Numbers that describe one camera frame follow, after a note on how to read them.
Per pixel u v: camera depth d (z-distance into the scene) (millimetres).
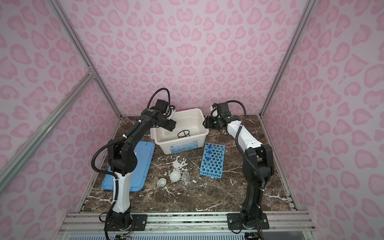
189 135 1052
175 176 879
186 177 852
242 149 501
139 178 879
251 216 619
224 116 715
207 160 893
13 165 518
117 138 1068
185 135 1060
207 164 870
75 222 753
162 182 853
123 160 567
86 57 859
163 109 772
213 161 884
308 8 694
